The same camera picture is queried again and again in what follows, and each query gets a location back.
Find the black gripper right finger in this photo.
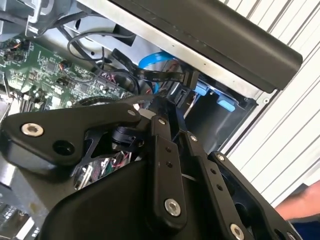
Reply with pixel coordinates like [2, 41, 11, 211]
[171, 102, 302, 240]

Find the blue data wire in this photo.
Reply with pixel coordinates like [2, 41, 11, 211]
[138, 50, 177, 97]

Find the black power wire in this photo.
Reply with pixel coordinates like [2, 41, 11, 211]
[111, 48, 201, 91]

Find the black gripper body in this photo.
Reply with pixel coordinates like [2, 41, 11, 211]
[41, 159, 227, 240]

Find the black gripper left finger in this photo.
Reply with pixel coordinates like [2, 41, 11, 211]
[0, 96, 189, 227]

